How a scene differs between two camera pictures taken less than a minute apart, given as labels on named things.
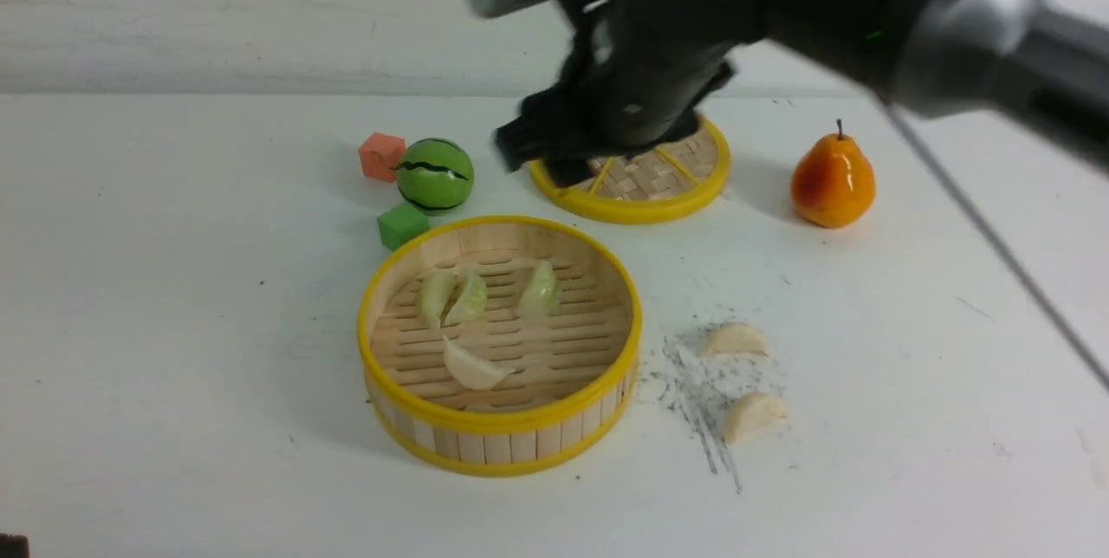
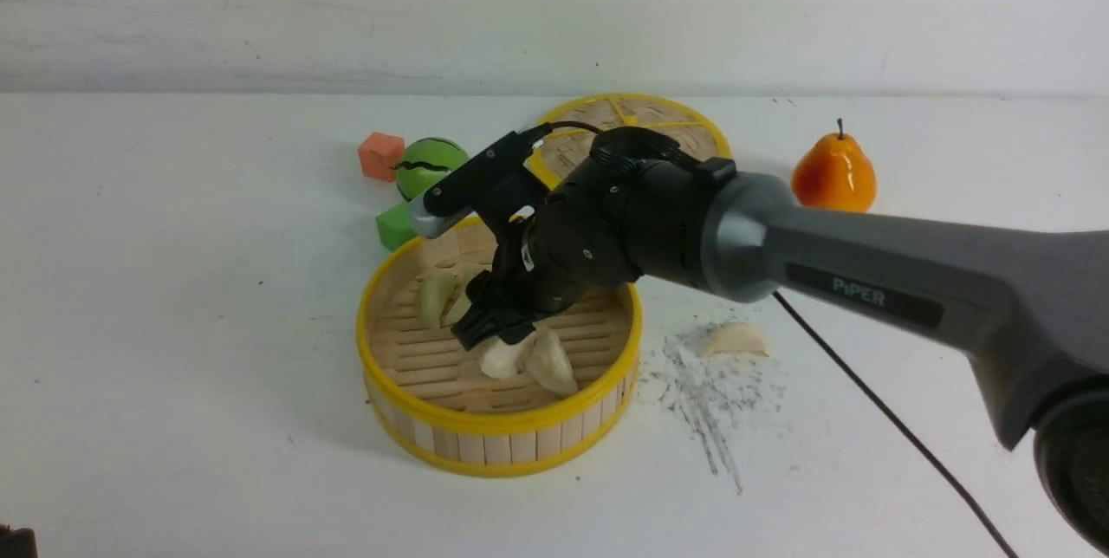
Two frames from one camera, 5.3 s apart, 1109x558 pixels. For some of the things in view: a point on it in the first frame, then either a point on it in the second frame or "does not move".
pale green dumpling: (436, 288) does not move
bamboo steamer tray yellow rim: (499, 346) does not move
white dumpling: (470, 371) -> (548, 363)
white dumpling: (752, 413) -> (501, 360)
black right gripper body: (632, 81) -> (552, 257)
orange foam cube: (380, 155) does not move
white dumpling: (735, 337) does not move
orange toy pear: (833, 184) does not move
